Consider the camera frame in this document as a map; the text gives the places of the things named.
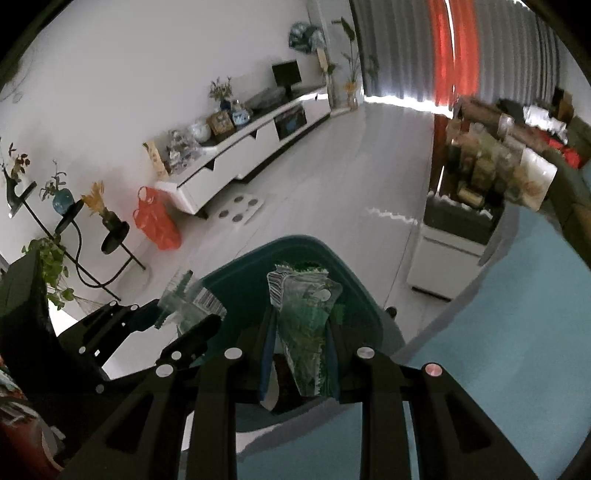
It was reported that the blue vase with plant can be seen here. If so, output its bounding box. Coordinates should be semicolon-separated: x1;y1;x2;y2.
39;159;77;216

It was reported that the red-leaf plant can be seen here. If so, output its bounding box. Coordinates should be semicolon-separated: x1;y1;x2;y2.
0;138;33;195

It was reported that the red cloth item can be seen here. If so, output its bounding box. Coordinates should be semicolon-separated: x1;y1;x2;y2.
551;138;585;169

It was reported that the grey curtain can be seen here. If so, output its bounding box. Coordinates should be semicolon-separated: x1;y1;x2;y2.
350;0;435;103
480;0;562;116

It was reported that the orange plastic bag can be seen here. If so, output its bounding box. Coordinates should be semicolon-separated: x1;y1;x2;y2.
133;186;182;251

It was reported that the dark green sofa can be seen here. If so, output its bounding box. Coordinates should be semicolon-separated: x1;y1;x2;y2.
499;88;591;274

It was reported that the green snack wrapper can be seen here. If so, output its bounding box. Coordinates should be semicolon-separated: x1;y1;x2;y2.
267;262;345;398

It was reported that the white cloth item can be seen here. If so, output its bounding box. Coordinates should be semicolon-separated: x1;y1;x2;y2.
524;105;568;134

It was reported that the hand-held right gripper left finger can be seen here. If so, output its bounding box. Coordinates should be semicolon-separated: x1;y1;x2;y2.
60;305;280;480

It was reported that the teal plastic trash bin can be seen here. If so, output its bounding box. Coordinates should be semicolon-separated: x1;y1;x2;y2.
139;234;408;435

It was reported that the green trailing plant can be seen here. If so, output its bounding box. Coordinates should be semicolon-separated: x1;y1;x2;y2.
21;235;77;311

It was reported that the person's left forearm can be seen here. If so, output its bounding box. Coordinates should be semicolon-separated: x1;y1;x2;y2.
0;357;63;480

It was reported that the dried flower vase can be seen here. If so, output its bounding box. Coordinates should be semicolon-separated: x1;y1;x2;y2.
209;76;234;114

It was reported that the white printed bag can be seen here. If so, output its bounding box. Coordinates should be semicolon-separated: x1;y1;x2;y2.
512;148;559;214

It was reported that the brown cardboard box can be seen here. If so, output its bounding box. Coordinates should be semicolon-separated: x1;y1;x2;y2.
551;88;576;119

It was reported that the white coffee table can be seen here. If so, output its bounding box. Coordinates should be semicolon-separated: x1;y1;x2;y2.
406;106;559;302

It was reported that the black metal plant stand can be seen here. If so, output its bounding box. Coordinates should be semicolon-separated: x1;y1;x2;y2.
7;180;148;302

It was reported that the red curtain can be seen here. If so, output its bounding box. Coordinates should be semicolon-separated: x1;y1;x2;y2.
427;0;482;108

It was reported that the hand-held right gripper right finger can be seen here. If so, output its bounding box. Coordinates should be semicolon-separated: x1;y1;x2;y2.
323;318;541;480

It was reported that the black computer monitor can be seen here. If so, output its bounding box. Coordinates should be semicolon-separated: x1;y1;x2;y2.
271;60;302;93

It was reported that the yellow dried flowers vase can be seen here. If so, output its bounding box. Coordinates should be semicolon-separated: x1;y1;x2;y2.
82;181;123;232

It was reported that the wooden plaque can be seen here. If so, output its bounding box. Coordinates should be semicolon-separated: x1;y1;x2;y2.
143;141;171;179

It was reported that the blue and white ceramic jar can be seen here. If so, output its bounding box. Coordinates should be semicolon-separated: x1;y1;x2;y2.
231;99;253;126

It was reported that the tall green leafy plant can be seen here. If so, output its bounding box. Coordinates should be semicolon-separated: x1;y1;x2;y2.
332;17;380;112

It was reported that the light blue rug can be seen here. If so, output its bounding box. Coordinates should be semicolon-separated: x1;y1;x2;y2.
235;203;591;480

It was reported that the covered standing fan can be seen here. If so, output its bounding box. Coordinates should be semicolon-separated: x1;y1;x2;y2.
288;23;337;110

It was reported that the white mat with circles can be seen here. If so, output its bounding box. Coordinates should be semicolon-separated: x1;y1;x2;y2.
213;194;267;227

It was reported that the cluster of glass jars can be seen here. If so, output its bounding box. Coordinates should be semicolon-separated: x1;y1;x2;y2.
445;111;527;208

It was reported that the clear plastic wrapper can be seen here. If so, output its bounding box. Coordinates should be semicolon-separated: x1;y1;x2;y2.
157;270;228;334

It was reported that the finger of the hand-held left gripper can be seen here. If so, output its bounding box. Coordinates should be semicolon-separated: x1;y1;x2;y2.
157;314;223;371
58;301;160;367

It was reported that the white tv cabinet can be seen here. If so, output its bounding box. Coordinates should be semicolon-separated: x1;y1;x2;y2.
154;83;331;216

